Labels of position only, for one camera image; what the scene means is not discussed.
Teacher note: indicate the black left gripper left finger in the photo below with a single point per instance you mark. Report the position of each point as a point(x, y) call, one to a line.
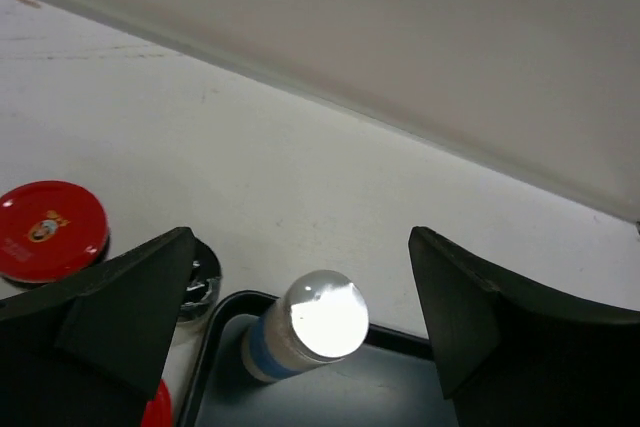
point(90, 350)

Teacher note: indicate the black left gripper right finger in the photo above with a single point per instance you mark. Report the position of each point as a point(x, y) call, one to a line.
point(510, 351)

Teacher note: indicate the red lid sauce jar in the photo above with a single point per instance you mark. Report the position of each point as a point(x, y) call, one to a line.
point(50, 230)
point(159, 412)

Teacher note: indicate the silver lid blue label shaker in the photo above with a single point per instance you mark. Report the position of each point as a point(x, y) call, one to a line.
point(321, 319)

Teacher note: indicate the black plastic tray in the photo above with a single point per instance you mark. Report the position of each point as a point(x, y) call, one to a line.
point(390, 381)

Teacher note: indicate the black knob grinder bottle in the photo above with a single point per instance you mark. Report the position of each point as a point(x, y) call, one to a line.
point(201, 295)

